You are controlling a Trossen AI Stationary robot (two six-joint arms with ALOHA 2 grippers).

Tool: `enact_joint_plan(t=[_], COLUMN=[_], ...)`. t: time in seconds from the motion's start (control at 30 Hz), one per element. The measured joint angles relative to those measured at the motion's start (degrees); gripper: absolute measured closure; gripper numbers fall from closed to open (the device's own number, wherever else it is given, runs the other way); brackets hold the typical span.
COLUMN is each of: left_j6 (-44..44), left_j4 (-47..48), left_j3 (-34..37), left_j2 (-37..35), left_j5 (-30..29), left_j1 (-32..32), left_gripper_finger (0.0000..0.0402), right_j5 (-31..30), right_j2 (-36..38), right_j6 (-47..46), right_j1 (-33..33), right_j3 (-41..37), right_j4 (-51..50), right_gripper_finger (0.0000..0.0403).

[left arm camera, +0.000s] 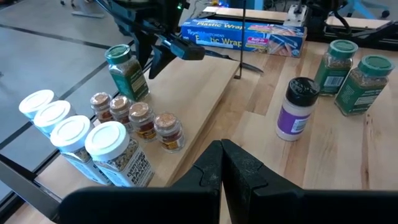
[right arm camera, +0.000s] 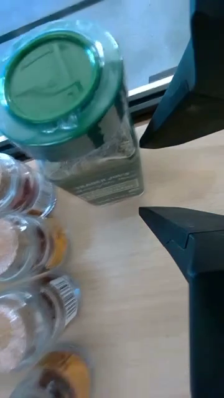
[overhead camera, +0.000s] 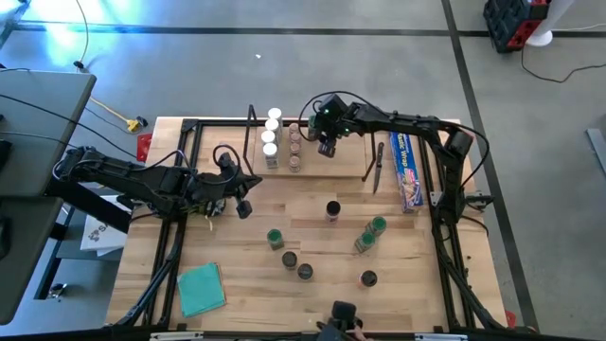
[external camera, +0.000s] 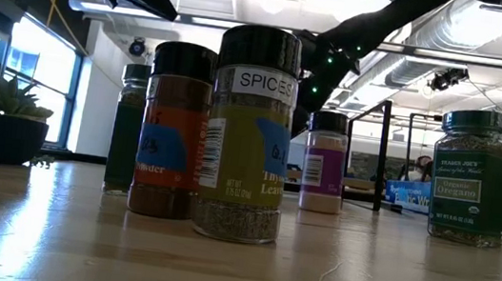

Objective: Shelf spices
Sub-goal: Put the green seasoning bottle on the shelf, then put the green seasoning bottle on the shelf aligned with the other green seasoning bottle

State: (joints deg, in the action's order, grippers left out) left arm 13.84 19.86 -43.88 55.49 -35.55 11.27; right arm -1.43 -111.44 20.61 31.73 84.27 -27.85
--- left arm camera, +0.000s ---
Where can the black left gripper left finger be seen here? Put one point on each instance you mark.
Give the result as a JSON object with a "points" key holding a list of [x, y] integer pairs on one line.
{"points": [[155, 205]]}

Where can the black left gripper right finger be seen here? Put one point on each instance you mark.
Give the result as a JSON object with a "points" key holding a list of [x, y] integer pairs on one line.
{"points": [[295, 208]]}

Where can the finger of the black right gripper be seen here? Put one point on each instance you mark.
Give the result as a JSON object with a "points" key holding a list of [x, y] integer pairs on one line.
{"points": [[183, 49], [160, 60]]}

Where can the green-lid herb jar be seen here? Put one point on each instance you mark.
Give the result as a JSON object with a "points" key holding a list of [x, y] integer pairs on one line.
{"points": [[334, 74], [129, 77], [360, 93]]}

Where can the small cork-lid glass jar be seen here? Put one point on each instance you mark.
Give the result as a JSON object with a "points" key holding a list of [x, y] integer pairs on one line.
{"points": [[167, 124], [101, 101], [140, 113], [120, 105]]}

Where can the white-lid bagel seasoning jar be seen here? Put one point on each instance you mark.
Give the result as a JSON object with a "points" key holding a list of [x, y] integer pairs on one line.
{"points": [[36, 101], [53, 112], [71, 132], [106, 141]]}

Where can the purple-label black-lid spice jar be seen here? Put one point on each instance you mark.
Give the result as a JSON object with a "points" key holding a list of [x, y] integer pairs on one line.
{"points": [[293, 118]]}

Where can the blue plastic wrap box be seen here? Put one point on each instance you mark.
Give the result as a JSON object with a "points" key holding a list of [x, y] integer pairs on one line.
{"points": [[248, 35]]}

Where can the black table frame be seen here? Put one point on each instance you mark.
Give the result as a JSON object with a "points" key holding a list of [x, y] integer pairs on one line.
{"points": [[376, 32]]}

